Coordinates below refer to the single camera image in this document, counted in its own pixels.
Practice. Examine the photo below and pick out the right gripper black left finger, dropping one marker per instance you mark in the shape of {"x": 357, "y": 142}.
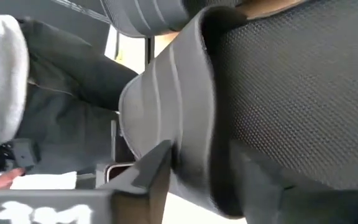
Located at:
{"x": 73, "y": 207}

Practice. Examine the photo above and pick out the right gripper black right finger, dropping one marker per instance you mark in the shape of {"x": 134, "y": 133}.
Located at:
{"x": 306, "y": 208}

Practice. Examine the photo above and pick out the black handheld device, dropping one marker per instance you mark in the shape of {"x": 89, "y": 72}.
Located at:
{"x": 23, "y": 152}

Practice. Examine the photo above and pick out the person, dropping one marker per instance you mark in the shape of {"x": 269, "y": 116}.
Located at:
{"x": 73, "y": 77}

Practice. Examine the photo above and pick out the large dark grey slide sandal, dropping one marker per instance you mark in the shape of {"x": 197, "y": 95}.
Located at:
{"x": 141, "y": 15}

